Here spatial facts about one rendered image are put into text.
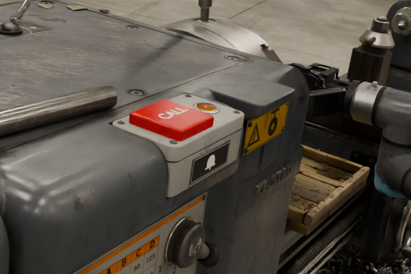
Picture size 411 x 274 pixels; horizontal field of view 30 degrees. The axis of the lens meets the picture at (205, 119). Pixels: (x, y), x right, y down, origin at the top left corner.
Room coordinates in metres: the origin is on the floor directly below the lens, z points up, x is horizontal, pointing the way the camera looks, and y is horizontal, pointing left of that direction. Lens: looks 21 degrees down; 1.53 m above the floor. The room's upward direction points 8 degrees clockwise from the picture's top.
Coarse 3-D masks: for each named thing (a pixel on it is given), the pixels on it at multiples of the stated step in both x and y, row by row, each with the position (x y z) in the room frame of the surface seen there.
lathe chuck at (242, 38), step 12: (192, 24) 1.16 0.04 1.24; (204, 24) 1.17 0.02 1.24; (216, 24) 1.18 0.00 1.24; (228, 24) 1.19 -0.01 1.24; (240, 24) 1.21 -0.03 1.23; (228, 36) 1.14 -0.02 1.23; (240, 36) 1.16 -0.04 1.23; (252, 36) 1.18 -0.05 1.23; (240, 48) 1.12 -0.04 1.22; (252, 48) 1.14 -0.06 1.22; (264, 48) 1.18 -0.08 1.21
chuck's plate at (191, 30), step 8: (168, 24) 1.16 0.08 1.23; (176, 24) 1.15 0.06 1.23; (184, 24) 1.15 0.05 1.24; (184, 32) 1.12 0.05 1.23; (192, 32) 1.12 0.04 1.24; (200, 32) 1.12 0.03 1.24; (208, 32) 1.13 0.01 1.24; (208, 40) 1.10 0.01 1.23; (216, 40) 1.11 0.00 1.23; (224, 40) 1.12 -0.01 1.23; (232, 48) 1.11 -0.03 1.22
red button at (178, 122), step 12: (144, 108) 0.69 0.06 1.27; (156, 108) 0.69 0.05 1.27; (168, 108) 0.69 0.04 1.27; (180, 108) 0.70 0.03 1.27; (192, 108) 0.70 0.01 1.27; (132, 120) 0.67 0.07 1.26; (144, 120) 0.66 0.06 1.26; (156, 120) 0.66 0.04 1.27; (168, 120) 0.66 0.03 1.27; (180, 120) 0.67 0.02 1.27; (192, 120) 0.67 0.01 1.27; (204, 120) 0.68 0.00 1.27; (156, 132) 0.66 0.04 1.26; (168, 132) 0.65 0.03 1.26; (180, 132) 0.64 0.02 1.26; (192, 132) 0.66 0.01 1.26
